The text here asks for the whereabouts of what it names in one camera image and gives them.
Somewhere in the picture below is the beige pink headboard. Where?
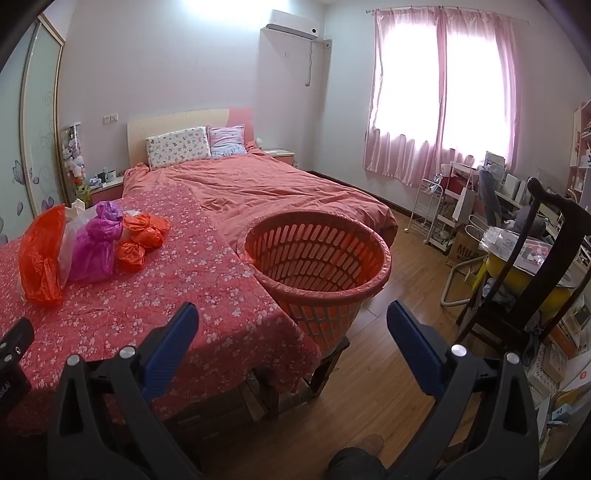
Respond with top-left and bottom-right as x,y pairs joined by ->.
127,108 -> 254,168

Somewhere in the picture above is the white pipe cover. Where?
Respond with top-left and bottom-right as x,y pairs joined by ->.
305,39 -> 331,88

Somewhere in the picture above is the grey office chair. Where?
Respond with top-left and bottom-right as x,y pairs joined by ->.
478,168 -> 546,236

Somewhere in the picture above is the bed with red duvet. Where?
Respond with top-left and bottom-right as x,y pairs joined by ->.
122,148 -> 399,245

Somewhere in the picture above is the red floral tablecloth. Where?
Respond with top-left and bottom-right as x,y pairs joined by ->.
0,187 -> 322,437

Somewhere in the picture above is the hanging plush toy rack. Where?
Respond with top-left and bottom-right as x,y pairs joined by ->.
60,124 -> 88,185

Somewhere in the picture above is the white floral pillow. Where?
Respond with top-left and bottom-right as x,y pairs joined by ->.
146,126 -> 212,169

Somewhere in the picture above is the yellow plastic basin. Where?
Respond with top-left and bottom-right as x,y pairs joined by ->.
482,251 -> 578,324

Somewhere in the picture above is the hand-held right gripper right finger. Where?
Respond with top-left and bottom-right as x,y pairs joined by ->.
387,300 -> 542,480

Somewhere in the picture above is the dark wooden stool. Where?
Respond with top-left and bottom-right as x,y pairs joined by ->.
249,336 -> 352,418

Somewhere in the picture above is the dark wooden chair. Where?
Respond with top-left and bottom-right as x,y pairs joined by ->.
457,178 -> 591,365

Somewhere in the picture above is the white storage trolley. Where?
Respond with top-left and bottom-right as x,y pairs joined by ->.
427,161 -> 477,254

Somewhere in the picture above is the purple plastic bag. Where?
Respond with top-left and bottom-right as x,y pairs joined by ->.
69,200 -> 124,283

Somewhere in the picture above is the white bookshelf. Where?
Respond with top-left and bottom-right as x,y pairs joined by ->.
566,99 -> 591,204

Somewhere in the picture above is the pink striped pillow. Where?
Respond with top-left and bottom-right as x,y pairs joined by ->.
206,124 -> 247,159

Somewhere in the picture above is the pink curtain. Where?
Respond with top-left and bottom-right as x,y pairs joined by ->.
438,9 -> 518,188
363,8 -> 446,182

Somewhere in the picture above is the large orange plastic bag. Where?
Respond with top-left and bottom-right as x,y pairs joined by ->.
18,204 -> 68,306

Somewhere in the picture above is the brown cardboard box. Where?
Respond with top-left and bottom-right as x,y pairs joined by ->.
445,228 -> 485,273

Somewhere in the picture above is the curtain rod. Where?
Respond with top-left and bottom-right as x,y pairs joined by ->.
365,6 -> 532,27

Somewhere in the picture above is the orange plastic laundry basket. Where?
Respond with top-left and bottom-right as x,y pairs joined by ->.
236,211 -> 393,357

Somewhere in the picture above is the white metal tube frame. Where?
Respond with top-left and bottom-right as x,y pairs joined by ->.
440,254 -> 482,308

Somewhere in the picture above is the pile of cardboard boxes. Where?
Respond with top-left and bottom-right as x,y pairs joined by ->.
526,295 -> 591,462

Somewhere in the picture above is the knotted orange plastic bag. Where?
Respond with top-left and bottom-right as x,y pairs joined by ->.
122,212 -> 171,252
115,240 -> 146,272

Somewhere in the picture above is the white air conditioner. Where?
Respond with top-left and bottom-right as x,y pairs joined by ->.
268,9 -> 319,38

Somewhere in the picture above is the white wire rolling rack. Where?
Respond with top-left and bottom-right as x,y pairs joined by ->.
406,178 -> 446,241

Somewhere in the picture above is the flower print sliding wardrobe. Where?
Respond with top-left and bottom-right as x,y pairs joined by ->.
0,14 -> 65,245

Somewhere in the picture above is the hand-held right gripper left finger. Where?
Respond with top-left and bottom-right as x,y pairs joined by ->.
46,302 -> 218,480

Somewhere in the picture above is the white plastic bag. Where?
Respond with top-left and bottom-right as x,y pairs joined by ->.
58,205 -> 100,284

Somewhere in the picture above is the white paper bag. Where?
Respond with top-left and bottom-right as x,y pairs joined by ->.
451,187 -> 476,225

